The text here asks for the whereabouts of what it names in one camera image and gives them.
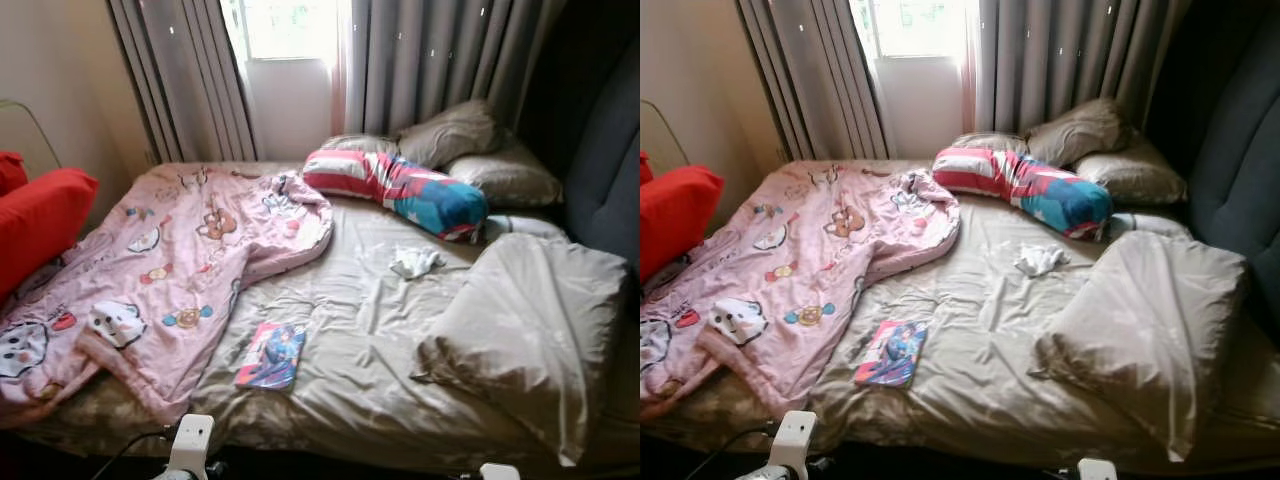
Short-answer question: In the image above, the red folded mattress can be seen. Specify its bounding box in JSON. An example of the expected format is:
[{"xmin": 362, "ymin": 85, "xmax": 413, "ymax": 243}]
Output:
[
  {"xmin": 640, "ymin": 150, "xmax": 725, "ymax": 284},
  {"xmin": 0, "ymin": 150, "xmax": 101, "ymax": 301}
]

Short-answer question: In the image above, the beige pillow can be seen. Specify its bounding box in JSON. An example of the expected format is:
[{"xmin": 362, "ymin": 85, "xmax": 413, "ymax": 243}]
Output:
[
  {"xmin": 948, "ymin": 131, "xmax": 1031, "ymax": 156},
  {"xmin": 395, "ymin": 98, "xmax": 504, "ymax": 171},
  {"xmin": 318, "ymin": 133, "xmax": 401, "ymax": 159},
  {"xmin": 1072, "ymin": 137, "xmax": 1189, "ymax": 207},
  {"xmin": 443, "ymin": 140, "xmax": 564, "ymax": 209},
  {"xmin": 1023, "ymin": 96, "xmax": 1131, "ymax": 168}
]

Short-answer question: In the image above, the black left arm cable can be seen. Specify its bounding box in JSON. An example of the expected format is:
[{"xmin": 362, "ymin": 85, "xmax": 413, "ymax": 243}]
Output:
[
  {"xmin": 90, "ymin": 428, "xmax": 171, "ymax": 480},
  {"xmin": 685, "ymin": 427, "xmax": 771, "ymax": 480}
]

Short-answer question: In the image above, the pink cartoon print blanket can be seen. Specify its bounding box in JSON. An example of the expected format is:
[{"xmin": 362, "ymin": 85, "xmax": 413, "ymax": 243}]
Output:
[
  {"xmin": 640, "ymin": 163, "xmax": 961, "ymax": 421},
  {"xmin": 0, "ymin": 165, "xmax": 334, "ymax": 426}
]

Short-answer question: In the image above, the grey pleated curtain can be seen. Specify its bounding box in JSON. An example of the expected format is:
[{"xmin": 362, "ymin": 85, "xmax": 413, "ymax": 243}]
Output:
[
  {"xmin": 735, "ymin": 0, "xmax": 891, "ymax": 163},
  {"xmin": 107, "ymin": 0, "xmax": 259, "ymax": 166},
  {"xmin": 970, "ymin": 0, "xmax": 1191, "ymax": 136},
  {"xmin": 340, "ymin": 0, "xmax": 566, "ymax": 141}
]

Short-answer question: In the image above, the pale small pillow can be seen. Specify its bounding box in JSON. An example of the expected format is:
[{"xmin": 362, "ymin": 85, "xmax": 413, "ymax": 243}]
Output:
[
  {"xmin": 483, "ymin": 213, "xmax": 569, "ymax": 244},
  {"xmin": 1108, "ymin": 210, "xmax": 1196, "ymax": 241}
]

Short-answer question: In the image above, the colourful comic book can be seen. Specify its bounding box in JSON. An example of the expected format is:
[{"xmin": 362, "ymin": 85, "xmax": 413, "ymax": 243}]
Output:
[
  {"xmin": 234, "ymin": 320, "xmax": 307, "ymax": 391},
  {"xmin": 853, "ymin": 318, "xmax": 929, "ymax": 388}
]

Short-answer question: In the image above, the white crumpled cloth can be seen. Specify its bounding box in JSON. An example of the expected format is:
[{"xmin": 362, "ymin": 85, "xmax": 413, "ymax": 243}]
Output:
[
  {"xmin": 1014, "ymin": 243, "xmax": 1071, "ymax": 278},
  {"xmin": 388, "ymin": 245, "xmax": 448, "ymax": 281}
]

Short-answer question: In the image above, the red white teal bolster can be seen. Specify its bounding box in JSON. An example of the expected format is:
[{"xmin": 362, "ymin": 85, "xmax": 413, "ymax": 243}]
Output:
[
  {"xmin": 302, "ymin": 148, "xmax": 489, "ymax": 243},
  {"xmin": 932, "ymin": 146, "xmax": 1114, "ymax": 241}
]

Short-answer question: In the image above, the dark grey padded headboard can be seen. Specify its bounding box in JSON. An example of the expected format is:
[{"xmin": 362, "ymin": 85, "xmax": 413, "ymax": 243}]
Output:
[
  {"xmin": 520, "ymin": 0, "xmax": 641, "ymax": 271},
  {"xmin": 1145, "ymin": 0, "xmax": 1280, "ymax": 341}
]

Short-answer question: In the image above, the pink sheer curtain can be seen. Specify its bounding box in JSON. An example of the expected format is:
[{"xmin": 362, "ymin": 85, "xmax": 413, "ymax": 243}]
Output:
[
  {"xmin": 960, "ymin": 0, "xmax": 982, "ymax": 131},
  {"xmin": 330, "ymin": 0, "xmax": 352, "ymax": 136}
]

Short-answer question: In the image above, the barred window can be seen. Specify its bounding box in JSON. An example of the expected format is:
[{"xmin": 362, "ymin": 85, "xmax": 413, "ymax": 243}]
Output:
[
  {"xmin": 850, "ymin": 0, "xmax": 979, "ymax": 61},
  {"xmin": 222, "ymin": 0, "xmax": 341, "ymax": 66}
]

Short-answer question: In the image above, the bed with beige sheet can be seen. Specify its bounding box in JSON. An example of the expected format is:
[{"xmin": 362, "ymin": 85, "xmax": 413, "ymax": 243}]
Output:
[
  {"xmin": 640, "ymin": 160, "xmax": 1280, "ymax": 471},
  {"xmin": 0, "ymin": 160, "xmax": 641, "ymax": 471}
]

